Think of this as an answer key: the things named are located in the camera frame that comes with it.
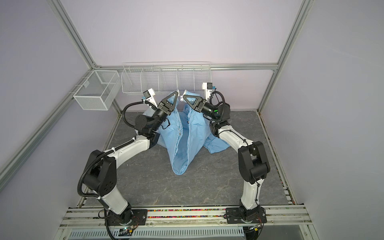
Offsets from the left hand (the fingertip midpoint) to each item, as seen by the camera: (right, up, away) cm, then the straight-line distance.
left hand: (180, 95), depth 65 cm
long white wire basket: (-14, +19, +35) cm, 42 cm away
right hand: (0, -2, +2) cm, 2 cm away
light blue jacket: (+2, -18, +12) cm, 21 cm away
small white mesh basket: (-59, +10, +34) cm, 69 cm away
